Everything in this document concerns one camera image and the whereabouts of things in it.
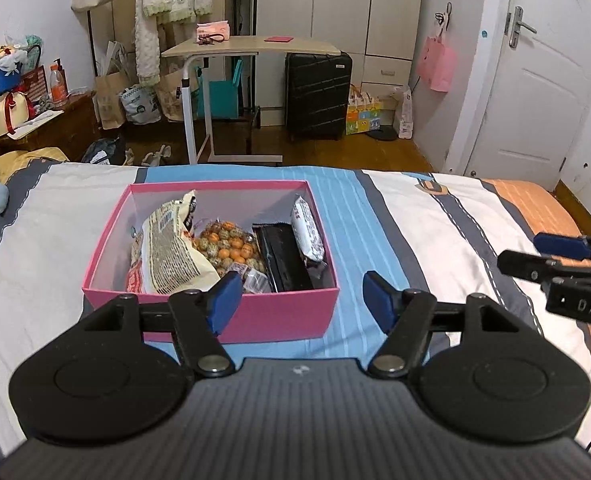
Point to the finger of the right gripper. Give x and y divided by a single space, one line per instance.
575 248
535 269

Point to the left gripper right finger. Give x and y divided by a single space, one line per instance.
405 317

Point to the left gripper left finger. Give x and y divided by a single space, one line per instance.
198 319

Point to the cream noodle packet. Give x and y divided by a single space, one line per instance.
163 259

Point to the clear bag of nuts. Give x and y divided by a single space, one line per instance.
229 248

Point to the black glossy snack packet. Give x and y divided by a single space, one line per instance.
282 258

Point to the pink cardboard box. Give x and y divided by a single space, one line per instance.
276 316

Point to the striped bed sheet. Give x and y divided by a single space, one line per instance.
436 232

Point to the white door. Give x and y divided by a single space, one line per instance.
540 94

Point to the colourful gift bag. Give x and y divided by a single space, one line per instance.
363 112

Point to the pink hanging bag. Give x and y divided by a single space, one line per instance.
437 62

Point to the dark wooden nightstand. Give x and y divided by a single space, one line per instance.
72 132

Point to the teal shopping bag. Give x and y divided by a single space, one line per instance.
224 95

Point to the brown paper bag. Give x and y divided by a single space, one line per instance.
108 90

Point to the black suitcase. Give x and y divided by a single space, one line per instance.
317 93

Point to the orange drink bottle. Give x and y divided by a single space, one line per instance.
57 84

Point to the white wardrobe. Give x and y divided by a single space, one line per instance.
379 35

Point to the blue flower bouquet box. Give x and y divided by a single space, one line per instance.
17 60

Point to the white hanging cardigan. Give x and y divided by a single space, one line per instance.
149 14

